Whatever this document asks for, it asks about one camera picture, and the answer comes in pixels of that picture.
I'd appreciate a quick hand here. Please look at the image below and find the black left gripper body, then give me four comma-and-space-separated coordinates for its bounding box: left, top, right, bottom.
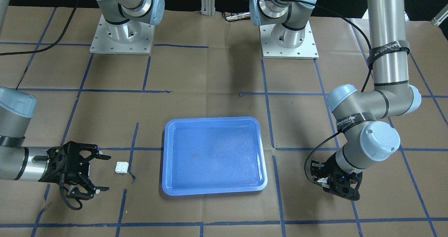
310, 155, 363, 201

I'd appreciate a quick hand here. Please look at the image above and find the aluminium frame post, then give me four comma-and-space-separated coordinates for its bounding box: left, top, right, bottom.
200, 0, 216, 18

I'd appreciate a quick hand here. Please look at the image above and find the white block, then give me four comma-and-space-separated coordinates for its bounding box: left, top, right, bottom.
114, 161, 129, 174

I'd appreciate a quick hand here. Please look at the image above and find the blue plastic tray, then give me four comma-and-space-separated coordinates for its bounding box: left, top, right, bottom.
161, 116, 268, 196

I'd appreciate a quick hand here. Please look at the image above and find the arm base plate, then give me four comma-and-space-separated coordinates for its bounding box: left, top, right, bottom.
259, 22, 320, 60
90, 15, 156, 55

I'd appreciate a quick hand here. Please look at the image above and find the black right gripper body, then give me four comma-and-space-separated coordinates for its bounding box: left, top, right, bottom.
39, 141, 92, 185

